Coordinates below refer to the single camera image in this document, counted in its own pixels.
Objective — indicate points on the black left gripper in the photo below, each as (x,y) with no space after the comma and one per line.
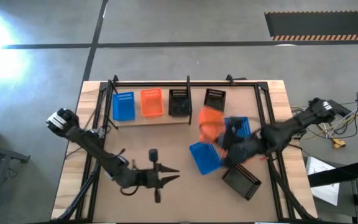
(148,180)

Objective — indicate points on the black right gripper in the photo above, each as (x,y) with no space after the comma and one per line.
(232,133)

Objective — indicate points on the blue plastic basket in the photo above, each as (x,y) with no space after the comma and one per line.
(204,158)
(245,126)
(123,107)

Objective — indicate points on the black plastic basket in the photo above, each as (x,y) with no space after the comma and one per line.
(241,182)
(215,98)
(178,104)

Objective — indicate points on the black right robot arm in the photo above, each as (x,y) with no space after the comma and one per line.
(275,137)

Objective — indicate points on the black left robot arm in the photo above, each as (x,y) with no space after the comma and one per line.
(89,143)

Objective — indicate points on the wooden shelf with black legs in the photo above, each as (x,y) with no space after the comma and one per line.
(163,121)

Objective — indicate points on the tan table mat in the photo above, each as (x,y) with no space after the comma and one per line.
(182,208)

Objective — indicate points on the small red tag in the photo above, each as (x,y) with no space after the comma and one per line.
(262,158)

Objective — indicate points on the yellow plug connector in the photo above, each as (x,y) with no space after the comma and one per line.
(338,143)

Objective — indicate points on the white paper sheet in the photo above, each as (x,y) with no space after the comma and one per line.
(328,193)

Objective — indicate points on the black flat bar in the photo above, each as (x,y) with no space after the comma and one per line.
(337,175)

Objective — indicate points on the black power strip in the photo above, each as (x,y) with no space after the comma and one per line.
(343,111)

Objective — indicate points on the black hazard-striped floor mat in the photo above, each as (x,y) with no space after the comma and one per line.
(322,23)

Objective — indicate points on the grey metal stand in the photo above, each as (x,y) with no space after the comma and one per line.
(8,153)

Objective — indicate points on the black aluminium frame rig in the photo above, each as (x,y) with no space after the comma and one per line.
(228,84)

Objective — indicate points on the black frame clamp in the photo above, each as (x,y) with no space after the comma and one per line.
(230,78)
(115,78)

